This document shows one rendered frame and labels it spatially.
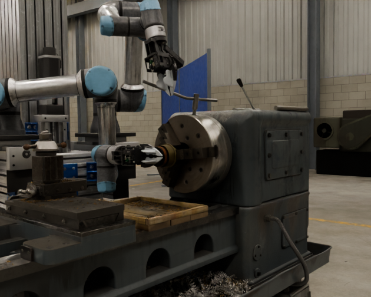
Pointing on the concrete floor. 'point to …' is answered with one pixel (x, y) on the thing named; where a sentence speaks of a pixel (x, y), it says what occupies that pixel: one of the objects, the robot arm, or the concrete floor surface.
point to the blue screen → (189, 89)
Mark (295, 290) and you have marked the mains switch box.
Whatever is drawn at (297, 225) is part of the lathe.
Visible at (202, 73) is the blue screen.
